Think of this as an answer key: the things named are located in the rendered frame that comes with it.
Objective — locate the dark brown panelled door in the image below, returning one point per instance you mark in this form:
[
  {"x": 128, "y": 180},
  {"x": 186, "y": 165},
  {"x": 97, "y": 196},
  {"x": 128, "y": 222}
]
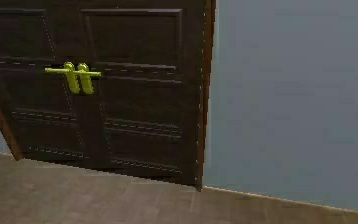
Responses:
[
  {"x": 27, "y": 113},
  {"x": 147, "y": 100}
]

